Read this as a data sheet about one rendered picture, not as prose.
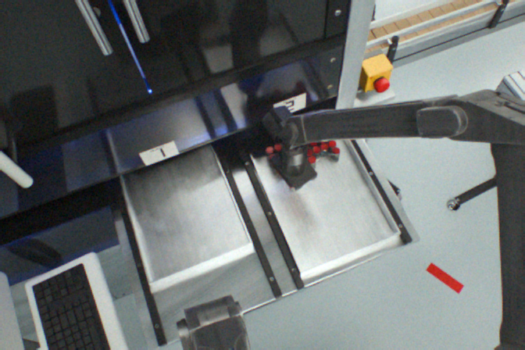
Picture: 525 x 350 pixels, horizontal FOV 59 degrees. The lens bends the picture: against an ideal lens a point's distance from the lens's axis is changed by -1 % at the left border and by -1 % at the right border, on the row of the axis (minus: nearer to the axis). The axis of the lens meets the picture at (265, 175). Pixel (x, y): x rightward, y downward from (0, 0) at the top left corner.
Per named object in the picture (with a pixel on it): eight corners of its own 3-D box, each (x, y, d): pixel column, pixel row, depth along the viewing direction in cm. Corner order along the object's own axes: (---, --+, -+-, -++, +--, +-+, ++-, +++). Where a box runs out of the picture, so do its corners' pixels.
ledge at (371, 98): (333, 78, 138) (333, 74, 136) (372, 64, 140) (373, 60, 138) (354, 114, 132) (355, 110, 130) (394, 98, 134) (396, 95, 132)
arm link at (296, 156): (290, 157, 97) (312, 145, 98) (273, 133, 100) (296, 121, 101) (290, 172, 103) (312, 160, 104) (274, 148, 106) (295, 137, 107)
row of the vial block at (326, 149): (271, 170, 123) (270, 162, 119) (333, 147, 125) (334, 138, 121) (274, 176, 122) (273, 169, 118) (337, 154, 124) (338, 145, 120)
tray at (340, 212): (251, 160, 125) (250, 154, 122) (338, 128, 128) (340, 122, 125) (300, 276, 111) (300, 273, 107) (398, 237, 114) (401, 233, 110)
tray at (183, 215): (119, 171, 126) (115, 165, 123) (208, 138, 129) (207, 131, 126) (152, 287, 111) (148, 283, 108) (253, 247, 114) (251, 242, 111)
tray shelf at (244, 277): (104, 180, 127) (101, 177, 125) (335, 95, 135) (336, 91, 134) (151, 353, 106) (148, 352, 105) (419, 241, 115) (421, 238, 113)
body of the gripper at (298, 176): (291, 147, 113) (292, 131, 107) (318, 177, 109) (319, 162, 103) (270, 161, 112) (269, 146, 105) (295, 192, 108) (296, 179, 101)
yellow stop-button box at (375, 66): (352, 73, 126) (355, 56, 120) (376, 65, 127) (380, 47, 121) (365, 94, 123) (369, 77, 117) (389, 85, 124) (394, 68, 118)
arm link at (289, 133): (294, 133, 92) (328, 123, 96) (266, 92, 96) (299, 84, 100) (276, 168, 101) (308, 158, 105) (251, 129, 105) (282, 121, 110)
